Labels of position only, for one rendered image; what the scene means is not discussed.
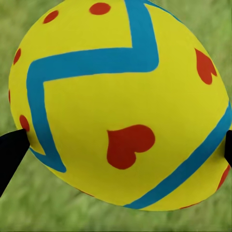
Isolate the easter egg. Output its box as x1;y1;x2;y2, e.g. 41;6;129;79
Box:
9;0;232;211

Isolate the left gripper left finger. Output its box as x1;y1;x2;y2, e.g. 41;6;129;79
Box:
0;129;30;197

